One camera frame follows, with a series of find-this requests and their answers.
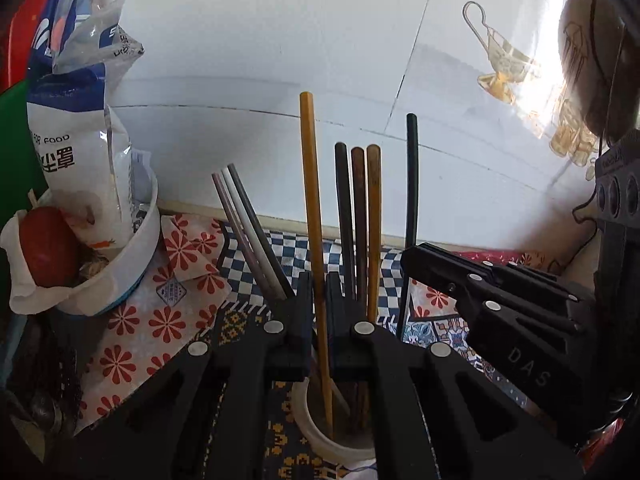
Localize grey metal chopsticks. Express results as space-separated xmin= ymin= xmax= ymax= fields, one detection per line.
xmin=227 ymin=162 xmax=297 ymax=301

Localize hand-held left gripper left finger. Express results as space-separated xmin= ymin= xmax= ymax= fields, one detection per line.
xmin=50 ymin=271 xmax=316 ymax=480

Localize pink chopstick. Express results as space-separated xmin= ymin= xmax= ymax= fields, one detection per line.
xmin=350 ymin=146 xmax=371 ymax=433
xmin=211 ymin=172 xmax=277 ymax=302

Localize red plastic panel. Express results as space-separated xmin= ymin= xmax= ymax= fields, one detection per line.
xmin=0 ymin=0 xmax=58 ymax=93

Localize dark green chopstick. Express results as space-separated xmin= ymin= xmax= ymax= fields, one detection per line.
xmin=396 ymin=113 xmax=419 ymax=339

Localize golden wall hook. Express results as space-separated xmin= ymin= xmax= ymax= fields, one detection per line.
xmin=461 ymin=1 xmax=542 ymax=105

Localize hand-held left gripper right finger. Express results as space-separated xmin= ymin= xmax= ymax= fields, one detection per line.
xmin=325 ymin=272 xmax=586 ymax=480

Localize green plastic panel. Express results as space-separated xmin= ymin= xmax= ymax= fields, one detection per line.
xmin=0 ymin=87 xmax=33 ymax=221

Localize patchwork printed tablecloth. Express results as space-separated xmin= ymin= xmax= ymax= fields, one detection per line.
xmin=75 ymin=212 xmax=591 ymax=480

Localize white foam wrap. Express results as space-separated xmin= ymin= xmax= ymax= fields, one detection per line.
xmin=0 ymin=207 xmax=68 ymax=315

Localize white cup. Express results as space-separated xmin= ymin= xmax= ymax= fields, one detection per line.
xmin=290 ymin=375 xmax=379 ymax=467

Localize white and blue plastic bag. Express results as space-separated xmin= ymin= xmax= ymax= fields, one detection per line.
xmin=26 ymin=0 xmax=147 ymax=252

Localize white bowl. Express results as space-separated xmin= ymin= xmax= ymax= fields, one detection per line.
xmin=10 ymin=175 xmax=162 ymax=317

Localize yellow chopstick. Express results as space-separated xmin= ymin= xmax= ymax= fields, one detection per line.
xmin=366 ymin=143 xmax=382 ymax=324
xmin=299 ymin=91 xmax=335 ymax=439

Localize tan straw hat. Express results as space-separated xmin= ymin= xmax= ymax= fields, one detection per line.
xmin=556 ymin=0 xmax=640 ymax=137

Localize dark brown chopsticks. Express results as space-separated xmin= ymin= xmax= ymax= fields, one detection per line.
xmin=333 ymin=142 xmax=357 ymax=302

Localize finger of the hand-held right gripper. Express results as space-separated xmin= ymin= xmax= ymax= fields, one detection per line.
xmin=400 ymin=241 xmax=597 ymax=332
xmin=414 ymin=273 xmax=602 ymax=442

